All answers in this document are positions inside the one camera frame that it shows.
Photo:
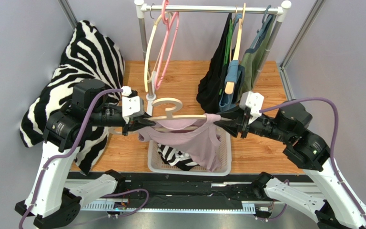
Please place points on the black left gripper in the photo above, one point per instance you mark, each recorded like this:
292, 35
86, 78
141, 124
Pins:
141, 122

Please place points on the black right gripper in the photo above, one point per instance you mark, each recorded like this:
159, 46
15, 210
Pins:
243, 124

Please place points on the beige hanger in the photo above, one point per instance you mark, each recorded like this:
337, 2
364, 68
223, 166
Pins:
168, 111

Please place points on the pink lilac tank top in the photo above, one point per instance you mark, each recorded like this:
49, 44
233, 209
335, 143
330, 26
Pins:
198, 138

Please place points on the black white striped tank top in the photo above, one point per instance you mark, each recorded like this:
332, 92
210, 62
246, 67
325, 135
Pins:
176, 158

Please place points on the cream white hanger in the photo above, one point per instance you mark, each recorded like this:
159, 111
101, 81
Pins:
149, 79

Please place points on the pink plastic hanger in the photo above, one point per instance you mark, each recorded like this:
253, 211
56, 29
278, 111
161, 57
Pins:
167, 44

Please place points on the green hanger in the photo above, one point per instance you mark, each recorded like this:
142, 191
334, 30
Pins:
227, 51

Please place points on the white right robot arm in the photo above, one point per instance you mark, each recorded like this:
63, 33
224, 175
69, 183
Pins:
339, 207

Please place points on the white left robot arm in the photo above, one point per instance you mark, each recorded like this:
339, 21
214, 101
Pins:
92, 105

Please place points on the wooden hanger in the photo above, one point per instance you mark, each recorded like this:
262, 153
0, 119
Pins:
231, 78

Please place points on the blue ribbed tank top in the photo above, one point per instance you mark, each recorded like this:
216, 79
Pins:
227, 102

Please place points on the olive green tank top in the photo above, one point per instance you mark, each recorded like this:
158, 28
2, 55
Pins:
250, 64

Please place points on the blue grey hanger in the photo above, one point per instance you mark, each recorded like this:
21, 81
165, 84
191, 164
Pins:
262, 32

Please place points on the white plastic laundry basket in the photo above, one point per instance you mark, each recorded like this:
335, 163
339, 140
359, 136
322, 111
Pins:
155, 163

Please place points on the zebra striped pillow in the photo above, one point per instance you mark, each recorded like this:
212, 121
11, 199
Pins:
89, 55

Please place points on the white metal clothes rack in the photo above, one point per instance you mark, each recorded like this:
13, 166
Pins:
141, 8

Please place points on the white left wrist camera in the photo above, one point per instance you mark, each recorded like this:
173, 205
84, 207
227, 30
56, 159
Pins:
132, 104

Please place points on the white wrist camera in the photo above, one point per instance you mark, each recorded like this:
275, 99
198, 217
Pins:
132, 104
254, 101

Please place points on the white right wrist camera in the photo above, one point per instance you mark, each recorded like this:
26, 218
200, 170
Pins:
254, 101

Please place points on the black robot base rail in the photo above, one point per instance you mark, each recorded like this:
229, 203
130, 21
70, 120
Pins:
169, 192

